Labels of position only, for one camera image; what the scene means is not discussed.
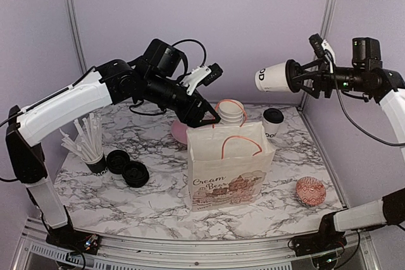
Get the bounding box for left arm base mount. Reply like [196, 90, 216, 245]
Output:
[46, 215, 101, 255]

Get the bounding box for front aluminium rail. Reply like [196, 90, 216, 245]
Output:
[11, 218, 380, 269]

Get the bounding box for left aluminium frame post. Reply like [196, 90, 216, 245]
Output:
[65, 0, 88, 75]

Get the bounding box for stack of white paper cups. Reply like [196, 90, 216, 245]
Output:
[215, 99, 247, 126]

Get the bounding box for white paper bag pink handles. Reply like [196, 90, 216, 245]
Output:
[187, 122, 275, 212]

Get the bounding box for black cup lid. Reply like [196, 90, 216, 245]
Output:
[263, 108, 284, 124]
[285, 59, 301, 93]

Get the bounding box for pink plate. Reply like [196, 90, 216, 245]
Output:
[171, 120, 188, 144]

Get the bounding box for right aluminium frame post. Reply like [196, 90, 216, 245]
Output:
[300, 0, 342, 109]

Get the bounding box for front stack of black lids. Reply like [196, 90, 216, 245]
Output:
[122, 161, 149, 188]

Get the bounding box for rear stack of black lids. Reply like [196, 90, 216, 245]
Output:
[106, 149, 130, 175]

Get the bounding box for black cup holding straws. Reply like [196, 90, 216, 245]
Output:
[85, 154, 108, 176]

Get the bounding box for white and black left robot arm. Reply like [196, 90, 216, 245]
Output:
[3, 39, 223, 248]

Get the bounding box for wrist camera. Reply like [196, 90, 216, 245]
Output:
[309, 34, 335, 63]
[180, 63, 223, 95]

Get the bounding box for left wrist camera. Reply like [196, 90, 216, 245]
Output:
[180, 63, 223, 95]

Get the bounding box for stack of black lids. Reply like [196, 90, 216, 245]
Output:
[106, 149, 130, 175]
[122, 161, 149, 188]

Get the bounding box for white paper coffee cup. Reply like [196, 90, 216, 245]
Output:
[254, 62, 290, 92]

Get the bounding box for aluminium frame post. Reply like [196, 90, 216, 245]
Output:
[65, 0, 88, 75]
[300, 0, 342, 109]

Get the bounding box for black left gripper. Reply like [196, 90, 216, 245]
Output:
[142, 71, 221, 126]

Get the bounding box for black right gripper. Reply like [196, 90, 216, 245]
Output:
[292, 58, 370, 99]

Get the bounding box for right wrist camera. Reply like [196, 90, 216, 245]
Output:
[309, 34, 335, 63]

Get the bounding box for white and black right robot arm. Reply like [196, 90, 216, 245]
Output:
[299, 35, 404, 250]

